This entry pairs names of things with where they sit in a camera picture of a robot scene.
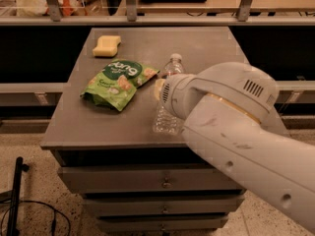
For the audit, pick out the grey drawer cabinet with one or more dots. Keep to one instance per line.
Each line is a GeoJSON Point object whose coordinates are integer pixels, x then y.
{"type": "Point", "coordinates": [115, 160]}

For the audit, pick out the black stand pole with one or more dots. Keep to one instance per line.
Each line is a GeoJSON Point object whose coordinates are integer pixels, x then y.
{"type": "Point", "coordinates": [20, 167]}

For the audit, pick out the yellow sponge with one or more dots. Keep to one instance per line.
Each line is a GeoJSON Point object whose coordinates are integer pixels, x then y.
{"type": "Point", "coordinates": [107, 46]}

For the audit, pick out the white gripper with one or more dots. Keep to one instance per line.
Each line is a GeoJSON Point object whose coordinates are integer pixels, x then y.
{"type": "Point", "coordinates": [175, 97]}

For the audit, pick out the top drawer brass knob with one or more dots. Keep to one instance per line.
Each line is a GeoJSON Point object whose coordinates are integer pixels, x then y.
{"type": "Point", "coordinates": [166, 184]}

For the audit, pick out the green snack bag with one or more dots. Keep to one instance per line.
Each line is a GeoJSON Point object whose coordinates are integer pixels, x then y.
{"type": "Point", "coordinates": [116, 84]}

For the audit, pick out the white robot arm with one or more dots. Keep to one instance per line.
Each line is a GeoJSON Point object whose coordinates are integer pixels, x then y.
{"type": "Point", "coordinates": [223, 108]}

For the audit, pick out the clear plastic water bottle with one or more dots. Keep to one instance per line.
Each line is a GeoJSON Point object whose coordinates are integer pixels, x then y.
{"type": "Point", "coordinates": [164, 122]}

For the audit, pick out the grey metal railing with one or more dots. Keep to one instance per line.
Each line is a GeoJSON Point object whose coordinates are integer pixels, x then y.
{"type": "Point", "coordinates": [158, 13]}

